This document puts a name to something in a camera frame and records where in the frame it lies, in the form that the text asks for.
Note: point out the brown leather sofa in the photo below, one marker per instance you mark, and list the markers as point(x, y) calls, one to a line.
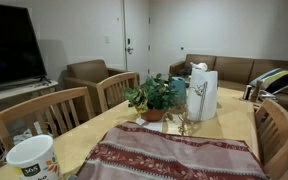
point(232, 68)

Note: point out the red striped woven towel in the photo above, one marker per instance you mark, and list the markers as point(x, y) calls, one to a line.
point(170, 156)

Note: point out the striped multicolour cushion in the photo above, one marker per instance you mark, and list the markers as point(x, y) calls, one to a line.
point(277, 80)

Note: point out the small white crumpled object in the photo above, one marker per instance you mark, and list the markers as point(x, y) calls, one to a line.
point(200, 66)

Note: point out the teal plastic container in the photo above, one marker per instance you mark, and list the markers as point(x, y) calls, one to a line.
point(180, 88)

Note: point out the terracotta plant pot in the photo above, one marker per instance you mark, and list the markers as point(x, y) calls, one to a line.
point(152, 115)

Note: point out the white tub with 365 label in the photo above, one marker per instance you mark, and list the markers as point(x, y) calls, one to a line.
point(34, 156)

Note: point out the white door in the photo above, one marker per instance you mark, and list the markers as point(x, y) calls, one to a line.
point(137, 26)

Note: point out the white light switch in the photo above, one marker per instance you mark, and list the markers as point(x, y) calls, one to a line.
point(107, 39)

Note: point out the black flat screen television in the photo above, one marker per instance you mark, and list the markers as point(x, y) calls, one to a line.
point(10, 43)

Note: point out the white paper sheet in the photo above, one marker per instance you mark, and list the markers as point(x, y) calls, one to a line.
point(152, 126)

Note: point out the brown upholstered armchair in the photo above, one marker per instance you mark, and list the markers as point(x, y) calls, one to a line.
point(87, 71)

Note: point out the light wooden slatted chair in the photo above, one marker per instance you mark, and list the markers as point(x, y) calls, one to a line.
point(280, 133)
point(34, 103)
point(117, 80)

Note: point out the light wooden tv stand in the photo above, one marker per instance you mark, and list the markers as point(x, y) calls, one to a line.
point(17, 90)

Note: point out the green leafy house plant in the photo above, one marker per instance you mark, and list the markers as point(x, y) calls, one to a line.
point(154, 93)

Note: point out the white paper bag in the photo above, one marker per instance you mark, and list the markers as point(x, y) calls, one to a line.
point(202, 96)

